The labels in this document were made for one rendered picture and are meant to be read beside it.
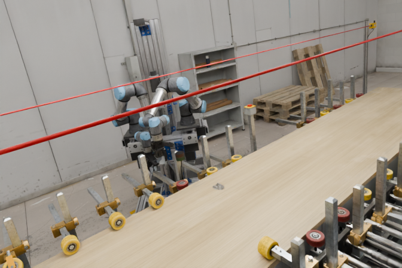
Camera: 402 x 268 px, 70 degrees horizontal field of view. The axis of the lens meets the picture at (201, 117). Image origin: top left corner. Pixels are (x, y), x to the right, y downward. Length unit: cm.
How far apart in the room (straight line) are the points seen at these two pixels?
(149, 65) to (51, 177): 250
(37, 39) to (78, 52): 50
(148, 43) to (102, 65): 177
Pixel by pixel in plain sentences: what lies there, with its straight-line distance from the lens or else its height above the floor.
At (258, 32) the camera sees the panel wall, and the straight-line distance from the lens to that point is 604.
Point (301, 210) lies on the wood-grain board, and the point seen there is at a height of 90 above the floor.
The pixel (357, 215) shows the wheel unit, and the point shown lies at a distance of 156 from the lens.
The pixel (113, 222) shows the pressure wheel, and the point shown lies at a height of 96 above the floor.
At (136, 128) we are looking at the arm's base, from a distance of 275.
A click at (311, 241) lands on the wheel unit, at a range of 149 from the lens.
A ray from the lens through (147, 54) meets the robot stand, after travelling 279.
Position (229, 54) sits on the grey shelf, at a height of 139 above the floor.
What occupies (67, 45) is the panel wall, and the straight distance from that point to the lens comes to 439.
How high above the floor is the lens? 187
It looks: 17 degrees down
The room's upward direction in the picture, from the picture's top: 9 degrees counter-clockwise
